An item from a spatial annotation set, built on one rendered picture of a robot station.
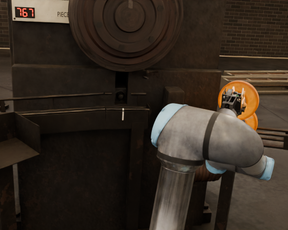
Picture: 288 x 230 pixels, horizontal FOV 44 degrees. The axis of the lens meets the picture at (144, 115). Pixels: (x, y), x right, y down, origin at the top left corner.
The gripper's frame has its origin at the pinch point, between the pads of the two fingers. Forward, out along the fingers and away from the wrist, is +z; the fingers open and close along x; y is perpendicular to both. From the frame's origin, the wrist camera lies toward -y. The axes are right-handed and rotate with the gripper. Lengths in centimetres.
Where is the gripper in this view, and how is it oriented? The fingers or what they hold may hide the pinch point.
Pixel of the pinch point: (238, 95)
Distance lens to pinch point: 143.8
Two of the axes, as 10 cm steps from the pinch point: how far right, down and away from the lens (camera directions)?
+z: 4.3, -5.0, 7.5
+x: -9.0, -1.9, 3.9
